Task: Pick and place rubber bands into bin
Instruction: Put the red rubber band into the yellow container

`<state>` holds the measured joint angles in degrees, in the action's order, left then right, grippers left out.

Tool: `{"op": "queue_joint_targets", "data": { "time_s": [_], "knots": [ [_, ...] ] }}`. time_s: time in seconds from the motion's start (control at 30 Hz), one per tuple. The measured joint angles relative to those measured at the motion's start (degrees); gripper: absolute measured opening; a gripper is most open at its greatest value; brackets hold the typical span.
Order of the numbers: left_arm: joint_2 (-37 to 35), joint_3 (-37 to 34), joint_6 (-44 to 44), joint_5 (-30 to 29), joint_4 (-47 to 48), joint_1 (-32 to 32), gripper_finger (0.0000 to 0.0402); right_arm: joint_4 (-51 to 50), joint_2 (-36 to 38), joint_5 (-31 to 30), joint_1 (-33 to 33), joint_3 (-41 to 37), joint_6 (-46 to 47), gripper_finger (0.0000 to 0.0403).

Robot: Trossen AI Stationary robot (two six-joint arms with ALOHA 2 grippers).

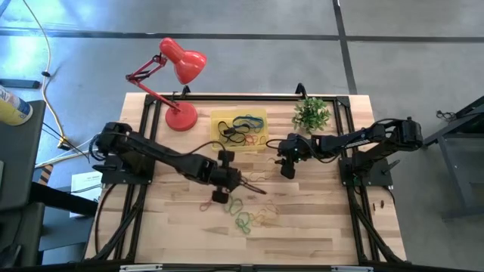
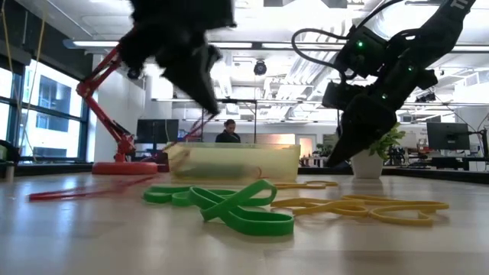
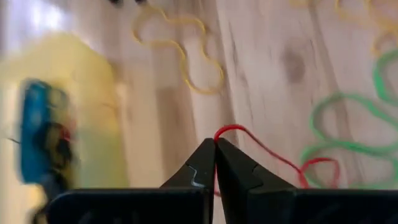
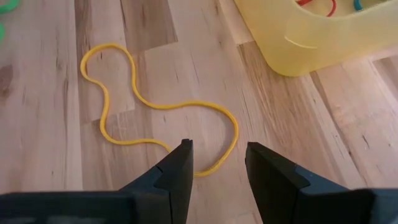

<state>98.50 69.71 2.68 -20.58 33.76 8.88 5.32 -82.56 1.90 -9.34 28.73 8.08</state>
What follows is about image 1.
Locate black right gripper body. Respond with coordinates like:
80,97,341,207
278,132,316,181

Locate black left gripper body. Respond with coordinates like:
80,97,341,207
207,150,244,206

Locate black rubber band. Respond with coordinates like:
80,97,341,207
216,119,243,139
211,131,247,149
226,124,251,147

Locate wide blue rubber band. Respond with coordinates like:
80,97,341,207
231,114,265,134

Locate yellow translucent plastic bin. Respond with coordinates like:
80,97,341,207
209,108,270,153

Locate small green potted plant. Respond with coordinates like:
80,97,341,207
290,96,332,135

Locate red desk lamp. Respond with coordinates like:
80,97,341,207
126,36,208,132

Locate white paper sheet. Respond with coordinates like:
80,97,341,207
70,170,104,219

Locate dark grey metal cart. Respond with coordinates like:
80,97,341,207
417,96,484,220

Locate dark grey side table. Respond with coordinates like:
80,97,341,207
0,100,47,265

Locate yellow blue cylindrical canister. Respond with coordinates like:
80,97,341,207
0,85,34,126

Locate black flat bar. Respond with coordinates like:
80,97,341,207
0,78,42,90

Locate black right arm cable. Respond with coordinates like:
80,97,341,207
265,138,289,150

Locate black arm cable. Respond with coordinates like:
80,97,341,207
265,138,289,150
166,140,228,158

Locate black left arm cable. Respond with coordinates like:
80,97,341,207
166,140,228,158

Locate black aluminium table frame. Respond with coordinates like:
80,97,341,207
85,93,408,265

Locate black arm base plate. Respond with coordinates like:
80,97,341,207
339,156,401,187
92,154,154,186

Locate silver bracket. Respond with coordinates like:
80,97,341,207
119,264,163,272
330,265,374,272

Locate black floor cable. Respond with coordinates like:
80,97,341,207
436,109,458,122

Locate black power cable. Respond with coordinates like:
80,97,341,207
41,120,98,164

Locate white cable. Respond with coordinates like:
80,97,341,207
33,135,95,169

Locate yellow black striped post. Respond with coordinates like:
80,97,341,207
39,164,54,187

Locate yellow cable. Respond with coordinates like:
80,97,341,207
21,0,66,149

